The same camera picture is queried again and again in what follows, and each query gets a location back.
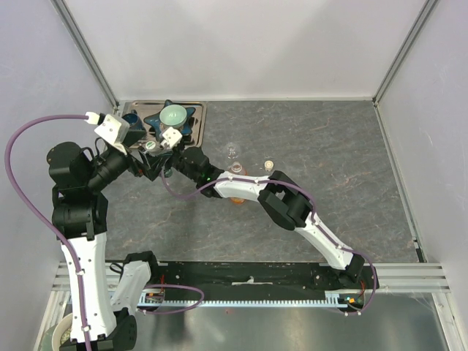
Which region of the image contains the clear green-label water bottle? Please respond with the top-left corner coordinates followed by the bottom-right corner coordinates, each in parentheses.
top-left (142, 140), bottom-right (170, 156)

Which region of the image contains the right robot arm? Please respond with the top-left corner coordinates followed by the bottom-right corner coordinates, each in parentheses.
top-left (163, 147), bottom-right (365, 288)

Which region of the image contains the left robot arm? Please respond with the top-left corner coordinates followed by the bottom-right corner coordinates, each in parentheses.
top-left (47, 142), bottom-right (162, 350)

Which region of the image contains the small clear empty bottle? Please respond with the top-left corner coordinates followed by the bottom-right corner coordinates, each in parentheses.
top-left (223, 143), bottom-right (241, 161)

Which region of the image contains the orange drink bottle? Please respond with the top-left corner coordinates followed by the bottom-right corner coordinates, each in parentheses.
top-left (227, 162), bottom-right (246, 204)

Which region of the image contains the white ribbed bottle cap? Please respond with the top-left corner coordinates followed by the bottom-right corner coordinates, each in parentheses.
top-left (264, 160), bottom-right (274, 172)

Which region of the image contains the steel tray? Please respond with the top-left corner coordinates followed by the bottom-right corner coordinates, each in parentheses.
top-left (117, 100), bottom-right (207, 148)

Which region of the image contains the blue star-shaped dish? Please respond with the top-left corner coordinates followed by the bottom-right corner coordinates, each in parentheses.
top-left (143, 99), bottom-right (195, 142)

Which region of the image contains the pale green bowl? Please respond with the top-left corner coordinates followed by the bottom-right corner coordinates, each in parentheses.
top-left (159, 105), bottom-right (188, 129)

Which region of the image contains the dark blue cup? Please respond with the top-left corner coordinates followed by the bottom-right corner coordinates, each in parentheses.
top-left (122, 113), bottom-right (146, 131)

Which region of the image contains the patterned ceramic bowl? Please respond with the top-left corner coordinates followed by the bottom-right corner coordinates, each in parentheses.
top-left (51, 313), bottom-right (73, 351)

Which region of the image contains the green square plate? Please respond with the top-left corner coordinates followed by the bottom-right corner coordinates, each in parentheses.
top-left (37, 325), bottom-right (60, 351)

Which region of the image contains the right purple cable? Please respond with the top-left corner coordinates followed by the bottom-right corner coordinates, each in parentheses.
top-left (159, 170), bottom-right (381, 317)

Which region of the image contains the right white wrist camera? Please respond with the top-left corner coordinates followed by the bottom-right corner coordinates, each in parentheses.
top-left (159, 127), bottom-right (183, 150)

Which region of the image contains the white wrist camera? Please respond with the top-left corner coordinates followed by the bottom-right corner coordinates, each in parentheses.
top-left (85, 112), bottom-right (146, 156)
top-left (159, 127), bottom-right (183, 150)

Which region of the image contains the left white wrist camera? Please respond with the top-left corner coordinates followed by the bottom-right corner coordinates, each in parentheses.
top-left (85, 112), bottom-right (146, 156)

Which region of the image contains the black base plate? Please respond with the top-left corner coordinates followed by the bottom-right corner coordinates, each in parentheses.
top-left (148, 261), bottom-right (380, 294)

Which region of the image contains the slotted cable duct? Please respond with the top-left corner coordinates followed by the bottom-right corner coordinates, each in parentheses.
top-left (137, 288), bottom-right (365, 309)

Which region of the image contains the left aluminium frame post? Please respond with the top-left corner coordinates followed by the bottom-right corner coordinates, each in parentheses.
top-left (50, 0), bottom-right (120, 112)

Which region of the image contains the aluminium frame post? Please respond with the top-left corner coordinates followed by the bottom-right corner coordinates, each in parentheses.
top-left (372, 0), bottom-right (439, 107)
top-left (50, 0), bottom-right (120, 112)

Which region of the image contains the right aluminium frame post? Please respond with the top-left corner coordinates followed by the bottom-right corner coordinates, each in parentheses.
top-left (372, 0), bottom-right (439, 107)

